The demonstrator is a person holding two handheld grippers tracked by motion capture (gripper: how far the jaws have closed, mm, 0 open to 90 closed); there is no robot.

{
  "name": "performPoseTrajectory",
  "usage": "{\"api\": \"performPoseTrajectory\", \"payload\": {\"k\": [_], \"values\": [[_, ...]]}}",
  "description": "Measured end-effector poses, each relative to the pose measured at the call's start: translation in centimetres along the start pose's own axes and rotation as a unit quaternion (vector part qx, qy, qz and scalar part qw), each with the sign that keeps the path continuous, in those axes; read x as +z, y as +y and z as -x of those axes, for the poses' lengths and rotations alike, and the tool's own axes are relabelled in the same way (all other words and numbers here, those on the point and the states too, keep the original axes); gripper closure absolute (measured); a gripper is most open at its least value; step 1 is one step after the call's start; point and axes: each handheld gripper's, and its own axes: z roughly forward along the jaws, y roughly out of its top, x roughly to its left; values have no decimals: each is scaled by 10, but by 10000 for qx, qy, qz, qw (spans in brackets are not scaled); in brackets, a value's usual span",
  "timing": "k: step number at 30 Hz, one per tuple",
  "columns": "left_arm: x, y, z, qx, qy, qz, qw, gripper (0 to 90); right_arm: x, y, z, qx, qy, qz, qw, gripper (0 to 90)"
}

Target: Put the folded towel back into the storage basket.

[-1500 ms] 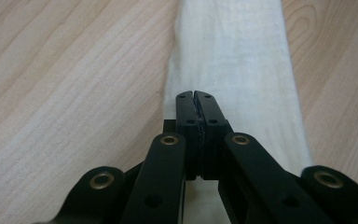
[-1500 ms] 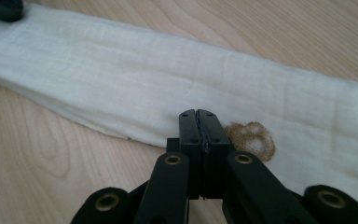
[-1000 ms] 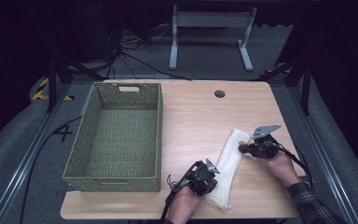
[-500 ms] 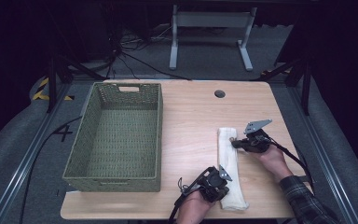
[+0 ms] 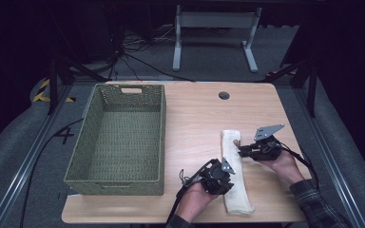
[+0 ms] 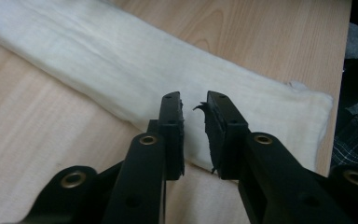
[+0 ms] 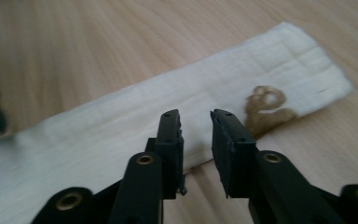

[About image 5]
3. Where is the white towel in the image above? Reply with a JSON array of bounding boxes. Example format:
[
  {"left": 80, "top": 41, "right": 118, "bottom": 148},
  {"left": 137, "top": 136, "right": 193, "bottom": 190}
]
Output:
[{"left": 220, "top": 128, "right": 256, "bottom": 217}]

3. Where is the long black floor cable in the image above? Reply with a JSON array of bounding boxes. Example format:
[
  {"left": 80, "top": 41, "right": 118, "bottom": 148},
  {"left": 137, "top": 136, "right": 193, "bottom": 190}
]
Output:
[{"left": 19, "top": 117, "right": 85, "bottom": 228}]

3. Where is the person's right hand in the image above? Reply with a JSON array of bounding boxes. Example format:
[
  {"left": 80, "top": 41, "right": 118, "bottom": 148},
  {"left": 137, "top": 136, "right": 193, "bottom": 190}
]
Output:
[{"left": 256, "top": 150, "right": 305, "bottom": 186}]

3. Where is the white metal desk frame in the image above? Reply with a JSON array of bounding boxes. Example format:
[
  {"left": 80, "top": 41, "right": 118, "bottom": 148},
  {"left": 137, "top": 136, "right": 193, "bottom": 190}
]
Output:
[{"left": 172, "top": 4, "right": 263, "bottom": 73}]

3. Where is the grey aluminium floor rail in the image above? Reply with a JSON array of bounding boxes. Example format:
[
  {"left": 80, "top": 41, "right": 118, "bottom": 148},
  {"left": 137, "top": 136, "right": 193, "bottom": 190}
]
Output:
[
  {"left": 0, "top": 85, "right": 74, "bottom": 228},
  {"left": 293, "top": 88, "right": 365, "bottom": 228}
]

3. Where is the black metal stand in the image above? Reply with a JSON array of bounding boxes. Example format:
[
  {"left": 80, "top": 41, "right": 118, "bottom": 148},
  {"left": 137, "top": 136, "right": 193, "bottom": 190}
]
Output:
[
  {"left": 256, "top": 47, "right": 318, "bottom": 119},
  {"left": 46, "top": 53, "right": 108, "bottom": 116}
]

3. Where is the yellow black hazard tape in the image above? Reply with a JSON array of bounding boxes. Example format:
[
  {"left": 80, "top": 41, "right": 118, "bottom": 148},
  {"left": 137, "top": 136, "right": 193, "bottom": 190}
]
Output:
[{"left": 32, "top": 79, "right": 76, "bottom": 104}]

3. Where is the right hand-held gripper black cable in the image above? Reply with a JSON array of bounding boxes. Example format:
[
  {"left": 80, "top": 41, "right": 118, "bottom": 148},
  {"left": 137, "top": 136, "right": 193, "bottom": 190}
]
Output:
[{"left": 277, "top": 141, "right": 319, "bottom": 191}]

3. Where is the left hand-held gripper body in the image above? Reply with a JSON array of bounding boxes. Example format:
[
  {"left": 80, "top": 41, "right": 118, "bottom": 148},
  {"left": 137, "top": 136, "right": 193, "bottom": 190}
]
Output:
[{"left": 199, "top": 157, "right": 237, "bottom": 195}]

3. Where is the tangle of black floor cables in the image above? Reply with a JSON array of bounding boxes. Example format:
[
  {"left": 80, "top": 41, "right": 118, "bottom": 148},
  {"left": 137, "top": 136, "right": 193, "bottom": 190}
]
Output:
[{"left": 107, "top": 25, "right": 198, "bottom": 83}]

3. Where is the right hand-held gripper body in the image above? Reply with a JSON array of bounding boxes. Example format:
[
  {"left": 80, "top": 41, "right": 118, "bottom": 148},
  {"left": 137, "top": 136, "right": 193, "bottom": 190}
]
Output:
[{"left": 250, "top": 123, "right": 285, "bottom": 162}]

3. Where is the green woven basket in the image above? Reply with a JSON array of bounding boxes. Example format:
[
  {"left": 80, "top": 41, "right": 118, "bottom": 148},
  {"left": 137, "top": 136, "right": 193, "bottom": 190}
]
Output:
[{"left": 64, "top": 83, "right": 167, "bottom": 197}]

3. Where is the person's left hand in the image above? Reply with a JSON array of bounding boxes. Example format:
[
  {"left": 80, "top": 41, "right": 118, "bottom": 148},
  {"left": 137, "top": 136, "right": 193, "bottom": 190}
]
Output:
[{"left": 174, "top": 181, "right": 220, "bottom": 222}]

